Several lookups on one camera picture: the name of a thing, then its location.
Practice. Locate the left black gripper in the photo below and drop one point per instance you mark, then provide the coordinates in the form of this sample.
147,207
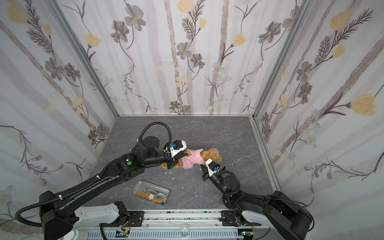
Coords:
173,160

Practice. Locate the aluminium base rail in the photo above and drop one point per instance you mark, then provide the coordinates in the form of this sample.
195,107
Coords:
196,225

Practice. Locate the metal tray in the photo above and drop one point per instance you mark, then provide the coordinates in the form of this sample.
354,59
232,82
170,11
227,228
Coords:
142,184

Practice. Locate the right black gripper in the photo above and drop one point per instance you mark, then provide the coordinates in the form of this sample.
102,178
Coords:
205,172

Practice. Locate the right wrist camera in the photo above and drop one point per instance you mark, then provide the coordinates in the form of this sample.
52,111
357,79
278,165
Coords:
212,167

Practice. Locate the brown teddy bear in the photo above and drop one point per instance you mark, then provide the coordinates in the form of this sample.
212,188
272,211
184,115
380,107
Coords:
212,154

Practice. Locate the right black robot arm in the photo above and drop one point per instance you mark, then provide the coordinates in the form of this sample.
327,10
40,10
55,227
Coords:
276,211

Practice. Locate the scissors in tray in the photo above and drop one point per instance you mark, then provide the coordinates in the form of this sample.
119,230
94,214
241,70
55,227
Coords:
157,194

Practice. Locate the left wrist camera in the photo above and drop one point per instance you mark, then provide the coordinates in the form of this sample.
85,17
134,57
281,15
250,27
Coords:
177,149

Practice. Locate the wooden brush in tray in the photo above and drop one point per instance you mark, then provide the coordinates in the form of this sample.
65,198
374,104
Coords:
150,197

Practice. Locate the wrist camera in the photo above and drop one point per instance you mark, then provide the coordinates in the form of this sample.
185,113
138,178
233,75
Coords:
212,167
177,149

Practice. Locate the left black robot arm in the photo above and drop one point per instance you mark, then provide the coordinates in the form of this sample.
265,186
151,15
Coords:
64,211

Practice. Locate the pink teddy hoodie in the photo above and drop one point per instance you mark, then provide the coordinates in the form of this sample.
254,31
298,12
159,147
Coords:
192,158

